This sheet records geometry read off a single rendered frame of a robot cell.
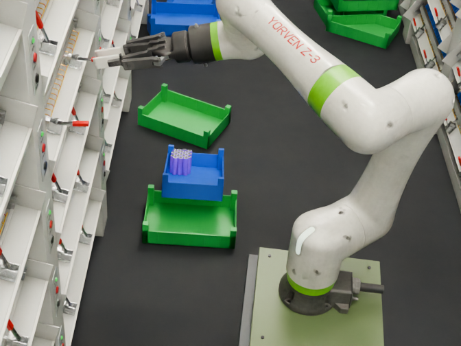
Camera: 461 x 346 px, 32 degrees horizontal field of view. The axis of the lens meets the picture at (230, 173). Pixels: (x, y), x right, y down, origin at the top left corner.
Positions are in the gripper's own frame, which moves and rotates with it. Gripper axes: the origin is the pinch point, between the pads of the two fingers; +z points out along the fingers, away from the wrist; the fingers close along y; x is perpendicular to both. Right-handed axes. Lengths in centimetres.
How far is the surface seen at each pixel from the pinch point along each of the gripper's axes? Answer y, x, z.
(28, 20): -48, 36, -3
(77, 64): -1.0, 0.0, 7.7
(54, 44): -26.0, 19.4, 2.2
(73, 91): -10.9, -1.3, 7.6
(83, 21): 17.6, 1.8, 8.9
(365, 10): 172, -92, -74
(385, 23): 172, -101, -83
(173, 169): 48, -74, 5
